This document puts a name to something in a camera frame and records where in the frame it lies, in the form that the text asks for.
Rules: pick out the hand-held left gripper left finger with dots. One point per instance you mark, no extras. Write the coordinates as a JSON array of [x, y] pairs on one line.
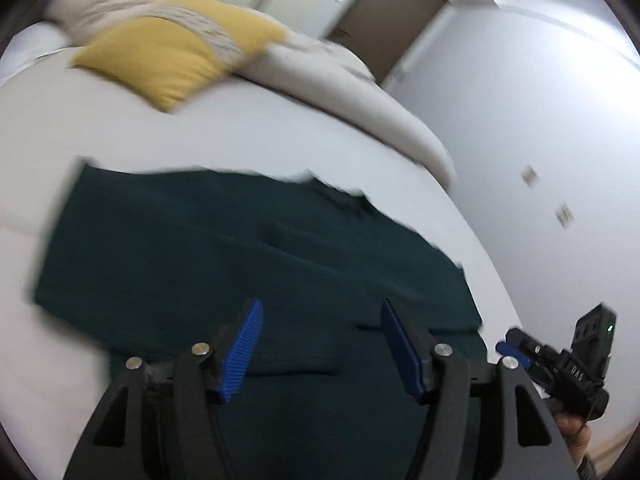
[[243, 349]]

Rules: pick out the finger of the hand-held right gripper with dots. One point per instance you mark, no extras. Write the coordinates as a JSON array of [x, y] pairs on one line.
[[520, 360], [530, 342]]

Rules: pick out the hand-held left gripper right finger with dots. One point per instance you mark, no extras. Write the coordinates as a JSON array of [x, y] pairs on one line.
[[399, 352]]

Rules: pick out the dark green knit sweater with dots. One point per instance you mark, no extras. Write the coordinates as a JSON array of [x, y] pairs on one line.
[[260, 265]]

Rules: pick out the person's right hand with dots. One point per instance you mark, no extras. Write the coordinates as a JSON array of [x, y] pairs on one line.
[[570, 432]]

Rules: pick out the white bed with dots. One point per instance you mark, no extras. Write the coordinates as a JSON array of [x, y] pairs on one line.
[[225, 135]]

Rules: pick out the beige duvet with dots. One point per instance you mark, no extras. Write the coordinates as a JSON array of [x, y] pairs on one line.
[[320, 80]]

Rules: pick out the yellow pillow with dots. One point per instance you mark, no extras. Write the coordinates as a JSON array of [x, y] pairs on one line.
[[170, 55]]

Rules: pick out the brown door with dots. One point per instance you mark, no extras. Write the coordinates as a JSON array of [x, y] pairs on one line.
[[387, 15]]

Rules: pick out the wall socket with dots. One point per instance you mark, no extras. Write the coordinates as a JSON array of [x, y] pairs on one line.
[[529, 175], [564, 215]]

